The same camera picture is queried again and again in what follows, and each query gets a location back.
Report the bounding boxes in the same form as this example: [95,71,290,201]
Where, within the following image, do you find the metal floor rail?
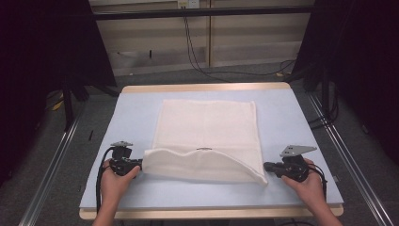
[306,92,395,226]
[18,115,82,226]

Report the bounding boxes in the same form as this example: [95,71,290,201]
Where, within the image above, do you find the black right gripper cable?
[308,162,328,202]

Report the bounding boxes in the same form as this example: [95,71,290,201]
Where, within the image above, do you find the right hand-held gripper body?
[276,144,318,184]

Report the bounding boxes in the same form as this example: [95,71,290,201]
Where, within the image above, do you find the white towel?
[141,99,269,186]

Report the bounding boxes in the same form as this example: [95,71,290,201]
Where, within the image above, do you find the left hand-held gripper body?
[107,140,144,177]

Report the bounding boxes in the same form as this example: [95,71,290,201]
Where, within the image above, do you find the person's left hand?
[99,158,141,205]

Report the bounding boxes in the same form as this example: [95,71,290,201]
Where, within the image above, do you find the black curtain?
[291,0,399,166]
[0,0,118,189]

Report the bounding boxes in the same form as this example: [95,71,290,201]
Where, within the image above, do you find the black cables beside rail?
[308,89,341,130]

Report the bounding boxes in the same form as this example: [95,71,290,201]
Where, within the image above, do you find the black horizontal bar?
[93,5,315,21]

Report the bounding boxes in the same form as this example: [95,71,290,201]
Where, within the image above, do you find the person's right hand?
[280,157,327,206]

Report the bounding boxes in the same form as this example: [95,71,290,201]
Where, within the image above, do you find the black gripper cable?
[95,146,116,215]
[308,162,328,202]

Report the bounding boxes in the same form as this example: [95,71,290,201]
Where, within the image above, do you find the black stand legs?
[61,76,120,132]

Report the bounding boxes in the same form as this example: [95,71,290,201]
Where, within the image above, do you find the wooden table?
[78,82,344,220]

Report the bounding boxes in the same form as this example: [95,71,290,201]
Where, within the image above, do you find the white wall outlet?
[177,0,201,9]

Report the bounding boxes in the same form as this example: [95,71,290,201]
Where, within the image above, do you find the light blue table mat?
[79,88,344,211]

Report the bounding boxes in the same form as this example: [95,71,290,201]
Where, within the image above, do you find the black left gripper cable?
[95,146,116,215]

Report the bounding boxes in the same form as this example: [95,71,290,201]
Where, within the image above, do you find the black floor cables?
[183,15,296,84]

